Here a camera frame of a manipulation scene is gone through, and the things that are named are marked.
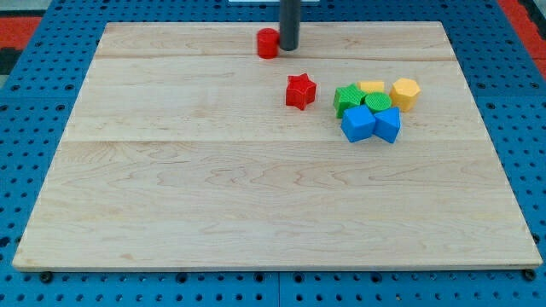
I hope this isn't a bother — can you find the yellow hexagon block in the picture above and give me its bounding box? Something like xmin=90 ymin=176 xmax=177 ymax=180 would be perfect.
xmin=389 ymin=78 xmax=421 ymax=113

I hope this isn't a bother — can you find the yellow square block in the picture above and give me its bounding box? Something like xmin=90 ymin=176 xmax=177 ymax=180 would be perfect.
xmin=357 ymin=80 xmax=385 ymax=93

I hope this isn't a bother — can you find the light wooden board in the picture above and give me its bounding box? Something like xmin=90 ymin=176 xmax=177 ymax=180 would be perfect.
xmin=13 ymin=21 xmax=543 ymax=272

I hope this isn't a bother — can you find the green star block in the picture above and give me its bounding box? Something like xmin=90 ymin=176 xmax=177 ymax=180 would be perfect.
xmin=333 ymin=84 xmax=367 ymax=119

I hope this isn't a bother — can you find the green cylinder block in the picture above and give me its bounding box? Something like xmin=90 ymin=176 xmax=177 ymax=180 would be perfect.
xmin=364 ymin=92 xmax=392 ymax=113

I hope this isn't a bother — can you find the red cylinder block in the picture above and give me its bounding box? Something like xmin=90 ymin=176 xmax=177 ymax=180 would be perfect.
xmin=257 ymin=28 xmax=280 ymax=59

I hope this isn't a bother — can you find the blue triangle block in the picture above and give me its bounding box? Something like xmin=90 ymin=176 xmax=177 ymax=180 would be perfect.
xmin=373 ymin=107 xmax=401 ymax=143

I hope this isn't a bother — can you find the blue cube block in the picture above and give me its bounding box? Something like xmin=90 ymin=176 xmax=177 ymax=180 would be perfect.
xmin=340 ymin=105 xmax=375 ymax=142

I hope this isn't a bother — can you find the red star block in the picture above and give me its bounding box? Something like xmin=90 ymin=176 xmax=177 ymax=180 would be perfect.
xmin=285 ymin=73 xmax=317 ymax=111

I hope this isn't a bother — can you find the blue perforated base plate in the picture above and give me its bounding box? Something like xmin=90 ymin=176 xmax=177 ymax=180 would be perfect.
xmin=1 ymin=0 xmax=545 ymax=306

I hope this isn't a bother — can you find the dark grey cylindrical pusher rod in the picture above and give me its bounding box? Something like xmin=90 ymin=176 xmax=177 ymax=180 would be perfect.
xmin=279 ymin=0 xmax=301 ymax=51

